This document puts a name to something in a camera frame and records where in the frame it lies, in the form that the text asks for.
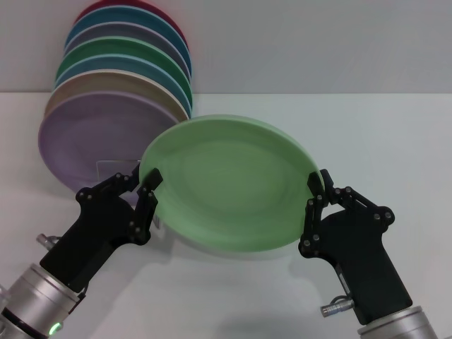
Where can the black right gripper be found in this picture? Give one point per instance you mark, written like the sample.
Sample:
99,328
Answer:
360,261

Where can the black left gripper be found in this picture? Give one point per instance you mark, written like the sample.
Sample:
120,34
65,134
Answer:
92,240

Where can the light green plate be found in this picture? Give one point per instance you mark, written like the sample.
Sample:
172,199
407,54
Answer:
226,183

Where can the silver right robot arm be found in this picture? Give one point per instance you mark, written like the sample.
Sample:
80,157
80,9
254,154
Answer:
399,325

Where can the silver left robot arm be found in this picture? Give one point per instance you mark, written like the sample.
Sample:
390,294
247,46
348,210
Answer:
31,300

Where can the lilac plate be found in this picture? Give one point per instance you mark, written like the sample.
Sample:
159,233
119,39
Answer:
88,137

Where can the beige plate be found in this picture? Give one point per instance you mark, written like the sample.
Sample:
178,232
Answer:
106,82

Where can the light blue plate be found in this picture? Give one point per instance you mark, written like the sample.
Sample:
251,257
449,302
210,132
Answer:
106,63

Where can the dark green plate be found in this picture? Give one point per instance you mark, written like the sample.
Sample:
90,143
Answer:
113,46

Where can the grey purple plate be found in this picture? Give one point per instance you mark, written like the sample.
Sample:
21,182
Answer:
116,29

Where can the teal blue plate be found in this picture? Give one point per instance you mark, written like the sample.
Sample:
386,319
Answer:
120,15

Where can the red plate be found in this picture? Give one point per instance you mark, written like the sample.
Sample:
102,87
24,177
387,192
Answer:
106,3

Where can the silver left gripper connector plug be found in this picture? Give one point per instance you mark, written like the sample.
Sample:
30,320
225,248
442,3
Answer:
46,241

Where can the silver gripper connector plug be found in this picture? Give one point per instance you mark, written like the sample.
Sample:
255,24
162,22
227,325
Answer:
335,307
46,241

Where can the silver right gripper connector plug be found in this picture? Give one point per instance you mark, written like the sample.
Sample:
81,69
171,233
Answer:
335,307

